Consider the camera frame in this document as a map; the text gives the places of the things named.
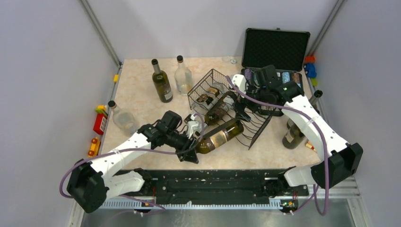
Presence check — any dark bottle right front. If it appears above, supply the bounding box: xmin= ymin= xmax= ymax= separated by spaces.
xmin=282 ymin=119 xmax=305 ymax=149

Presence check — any red toy block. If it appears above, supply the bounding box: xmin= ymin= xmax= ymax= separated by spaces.
xmin=93 ymin=105 xmax=108 ymax=135

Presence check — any black wire wine rack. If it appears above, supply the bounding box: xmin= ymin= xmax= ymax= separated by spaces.
xmin=188 ymin=69 xmax=277 ymax=149

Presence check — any black poker chip case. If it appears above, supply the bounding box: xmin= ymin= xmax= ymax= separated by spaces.
xmin=241 ymin=27 xmax=311 ymax=116

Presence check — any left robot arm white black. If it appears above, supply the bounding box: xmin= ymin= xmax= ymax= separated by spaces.
xmin=60 ymin=111 xmax=200 ymax=213

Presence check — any green wine bottle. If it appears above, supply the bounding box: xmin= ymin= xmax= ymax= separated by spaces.
xmin=195 ymin=119 xmax=244 ymax=154
xmin=309 ymin=90 xmax=323 ymax=114
xmin=151 ymin=59 xmax=173 ymax=103
xmin=204 ymin=91 xmax=237 ymax=126

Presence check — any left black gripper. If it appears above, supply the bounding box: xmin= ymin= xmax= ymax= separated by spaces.
xmin=165 ymin=129 xmax=199 ymax=163

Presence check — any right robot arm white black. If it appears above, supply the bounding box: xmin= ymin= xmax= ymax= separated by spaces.
xmin=227 ymin=65 xmax=363 ymax=195

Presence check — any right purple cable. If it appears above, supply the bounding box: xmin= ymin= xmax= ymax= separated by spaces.
xmin=225 ymin=75 xmax=331 ymax=217

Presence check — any yellow toy car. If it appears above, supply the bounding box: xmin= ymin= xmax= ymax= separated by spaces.
xmin=87 ymin=137 xmax=101 ymax=157

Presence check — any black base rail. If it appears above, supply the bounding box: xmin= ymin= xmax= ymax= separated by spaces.
xmin=127 ymin=169 xmax=309 ymax=205

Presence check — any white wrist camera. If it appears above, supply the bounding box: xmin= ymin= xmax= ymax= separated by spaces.
xmin=230 ymin=74 xmax=247 ymax=94
xmin=186 ymin=120 xmax=202 ymax=138

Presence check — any blue orange toy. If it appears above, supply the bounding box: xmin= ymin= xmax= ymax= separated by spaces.
xmin=304 ymin=55 xmax=317 ymax=87

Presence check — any square clear liquor bottle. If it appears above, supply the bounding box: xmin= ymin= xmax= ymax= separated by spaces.
xmin=192 ymin=82 xmax=226 ymax=115

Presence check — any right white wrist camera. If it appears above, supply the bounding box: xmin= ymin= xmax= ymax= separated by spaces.
xmin=230 ymin=74 xmax=247 ymax=94

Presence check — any green wine bottle back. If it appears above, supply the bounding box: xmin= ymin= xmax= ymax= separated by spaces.
xmin=151 ymin=59 xmax=173 ymax=103

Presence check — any green wine bottle front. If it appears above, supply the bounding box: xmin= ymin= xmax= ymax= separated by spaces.
xmin=204 ymin=91 xmax=237 ymax=126

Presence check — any small clear glass lid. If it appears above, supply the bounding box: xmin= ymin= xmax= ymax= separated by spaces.
xmin=222 ymin=56 xmax=237 ymax=64

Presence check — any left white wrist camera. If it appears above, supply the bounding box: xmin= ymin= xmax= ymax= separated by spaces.
xmin=186 ymin=120 xmax=202 ymax=138

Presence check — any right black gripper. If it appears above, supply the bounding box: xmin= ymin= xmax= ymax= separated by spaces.
xmin=232 ymin=80 xmax=269 ymax=122

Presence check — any clear tall glass bottle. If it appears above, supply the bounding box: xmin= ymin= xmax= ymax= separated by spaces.
xmin=174 ymin=55 xmax=193 ymax=96

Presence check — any clear round bottle left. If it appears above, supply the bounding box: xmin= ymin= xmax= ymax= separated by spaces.
xmin=108 ymin=100 xmax=139 ymax=136

